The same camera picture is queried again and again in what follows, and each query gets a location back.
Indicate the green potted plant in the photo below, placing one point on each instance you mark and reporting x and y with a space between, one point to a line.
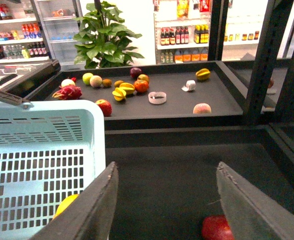
103 40

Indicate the yellow star fruit behind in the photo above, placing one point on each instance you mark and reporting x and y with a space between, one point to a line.
127 87

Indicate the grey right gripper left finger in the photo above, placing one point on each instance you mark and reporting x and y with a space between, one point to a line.
91 215

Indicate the dark red apple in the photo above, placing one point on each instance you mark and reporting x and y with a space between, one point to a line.
216 227

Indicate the black fruit tray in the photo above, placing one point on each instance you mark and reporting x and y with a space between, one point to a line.
136 112

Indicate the black metal post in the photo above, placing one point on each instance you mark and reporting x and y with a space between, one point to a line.
272 32

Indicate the dark purple fruit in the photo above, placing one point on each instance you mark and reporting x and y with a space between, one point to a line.
135 72

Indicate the glass door refrigerator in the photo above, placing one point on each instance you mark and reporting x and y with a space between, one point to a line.
57 19

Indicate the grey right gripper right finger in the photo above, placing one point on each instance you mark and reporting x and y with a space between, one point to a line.
251 214

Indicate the yellow star fruit right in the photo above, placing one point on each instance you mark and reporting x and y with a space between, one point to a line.
203 74

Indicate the yellow star fruit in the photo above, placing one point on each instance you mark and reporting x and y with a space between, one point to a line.
203 74
119 94
127 87

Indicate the white pink round fruit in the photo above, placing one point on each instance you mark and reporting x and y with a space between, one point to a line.
67 82

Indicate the yellow mango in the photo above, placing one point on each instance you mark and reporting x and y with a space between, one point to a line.
65 204

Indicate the pale round melon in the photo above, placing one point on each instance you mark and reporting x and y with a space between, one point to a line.
95 81

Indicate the left store drink shelf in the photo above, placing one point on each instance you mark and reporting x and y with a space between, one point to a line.
21 36

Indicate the pale peach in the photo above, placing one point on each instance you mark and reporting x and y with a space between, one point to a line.
202 108

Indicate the light blue plastic basket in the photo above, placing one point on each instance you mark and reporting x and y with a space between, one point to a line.
49 150

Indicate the pink dragon fruit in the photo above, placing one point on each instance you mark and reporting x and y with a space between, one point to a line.
69 92

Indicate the brown kiwi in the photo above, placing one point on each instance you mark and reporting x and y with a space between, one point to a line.
106 83
118 83

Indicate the red yellow apple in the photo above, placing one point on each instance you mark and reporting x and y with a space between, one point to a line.
105 106

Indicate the glass top freezer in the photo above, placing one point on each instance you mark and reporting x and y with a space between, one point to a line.
21 78

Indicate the right store sauce shelf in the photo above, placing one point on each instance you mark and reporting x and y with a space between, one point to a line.
185 29

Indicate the yellow star fruit front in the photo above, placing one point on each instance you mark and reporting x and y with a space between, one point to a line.
119 94

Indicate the red yellow small fruit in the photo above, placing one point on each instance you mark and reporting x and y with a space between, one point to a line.
143 77

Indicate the green apple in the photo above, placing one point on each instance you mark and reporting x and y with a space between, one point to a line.
86 78

